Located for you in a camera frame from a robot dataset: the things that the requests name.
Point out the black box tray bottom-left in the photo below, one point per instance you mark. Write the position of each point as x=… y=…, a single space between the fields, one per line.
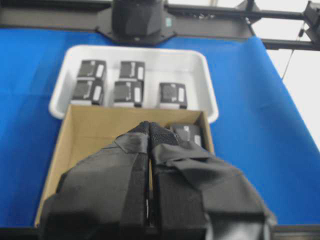
x=128 y=94

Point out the brown cardboard box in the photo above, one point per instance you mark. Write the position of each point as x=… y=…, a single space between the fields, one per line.
x=87 y=129

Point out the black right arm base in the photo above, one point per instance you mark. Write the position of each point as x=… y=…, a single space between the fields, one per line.
x=136 y=22

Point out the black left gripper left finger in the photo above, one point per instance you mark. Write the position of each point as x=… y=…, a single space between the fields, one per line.
x=104 y=196

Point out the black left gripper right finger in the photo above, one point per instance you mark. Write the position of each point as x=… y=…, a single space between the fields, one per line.
x=201 y=197

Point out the white plastic tray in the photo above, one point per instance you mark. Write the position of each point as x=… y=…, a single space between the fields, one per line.
x=186 y=67

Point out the black box tray top-right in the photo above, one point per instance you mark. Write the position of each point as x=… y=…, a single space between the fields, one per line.
x=92 y=70

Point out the black box tray top-left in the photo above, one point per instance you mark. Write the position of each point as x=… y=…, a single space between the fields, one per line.
x=88 y=93

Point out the black metal frame rail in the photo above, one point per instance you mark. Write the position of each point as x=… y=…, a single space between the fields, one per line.
x=178 y=20

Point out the black box tray bottom-right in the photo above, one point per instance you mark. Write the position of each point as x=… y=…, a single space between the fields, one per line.
x=132 y=70

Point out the blue table cloth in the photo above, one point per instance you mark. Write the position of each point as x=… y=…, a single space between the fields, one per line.
x=259 y=128

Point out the black box carton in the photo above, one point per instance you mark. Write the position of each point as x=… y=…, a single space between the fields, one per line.
x=172 y=96
x=187 y=133

